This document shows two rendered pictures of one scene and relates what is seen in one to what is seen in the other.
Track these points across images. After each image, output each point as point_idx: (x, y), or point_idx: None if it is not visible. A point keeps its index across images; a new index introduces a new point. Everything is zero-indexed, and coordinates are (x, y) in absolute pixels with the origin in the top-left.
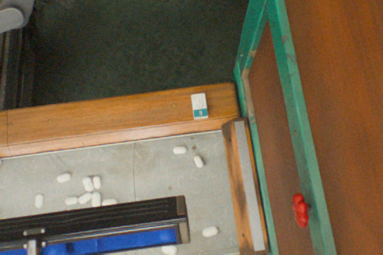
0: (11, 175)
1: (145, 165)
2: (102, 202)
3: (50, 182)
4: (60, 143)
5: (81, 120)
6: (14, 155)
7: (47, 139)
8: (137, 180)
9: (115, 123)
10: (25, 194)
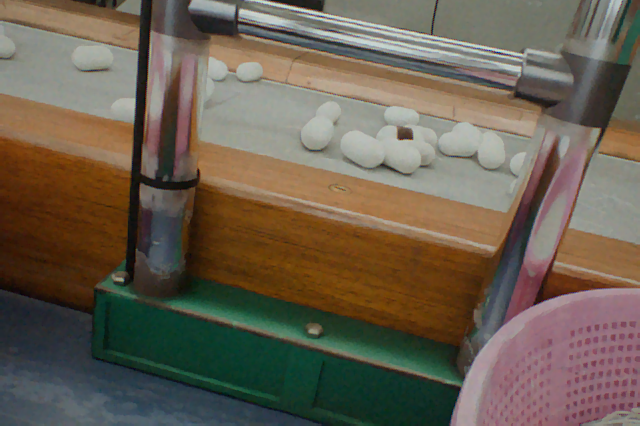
0: (272, 92)
1: (618, 175)
2: (503, 171)
3: (360, 119)
4: (404, 94)
5: (457, 89)
6: (292, 85)
7: (380, 79)
8: (604, 181)
9: (537, 109)
10: (292, 110)
